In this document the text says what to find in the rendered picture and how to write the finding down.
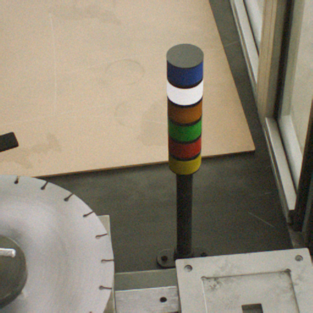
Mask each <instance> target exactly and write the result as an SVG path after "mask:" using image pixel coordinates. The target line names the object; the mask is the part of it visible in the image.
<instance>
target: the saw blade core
mask: <svg viewBox="0 0 313 313"><path fill-rule="evenodd" d="M17 178H18V176H17V175H0V235H4V236H6V237H9V238H11V239H12V240H14V241H16V243H17V244H18V245H19V246H20V248H21V249H22V251H23V253H24V254H25V258H26V262H27V274H26V279H25V280H24V283H23V285H22V286H21V288H20V289H19V291H17V293H16V294H15V295H14V296H13V297H11V299H9V300H7V301H5V302H4V303H3V304H1V305H0V313H103V312H104V310H105V308H106V305H107V303H108V302H109V299H110V296H111V292H112V290H106V289H112V287H113V282H114V261H113V262H105V263H102V261H103V260H105V261H112V260H114V255H113V250H112V245H111V241H110V240H109V237H108V235H107V232H106V230H105V228H104V226H103V224H102V222H101V221H100V219H99V218H98V217H97V216H96V214H95V213H92V212H93V211H92V209H91V208H90V207H89V206H88V205H87V204H86V203H84V202H83V201H82V200H80V199H79V197H77V196H75V195H72V193H71V192H69V191H67V190H65V189H63V188H61V187H59V186H56V185H55V184H53V183H50V182H48V183H47V184H46V181H44V180H40V179H36V178H32V177H25V176H20V177H19V179H18V183H15V182H16V181H17ZM45 184H46V187H45V189H44V190H41V188H43V187H44V186H45ZM69 196H71V197H69ZM68 197H69V199H68ZM66 199H68V201H64V200H66ZM90 213H92V214H90ZM89 214H90V215H89ZM87 215H88V216H87ZM83 216H87V218H83ZM102 235H105V236H102ZM97 236H102V237H100V239H96V237H97ZM100 287H103V288H105V289H102V290H100V289H99V288H100Z"/></svg>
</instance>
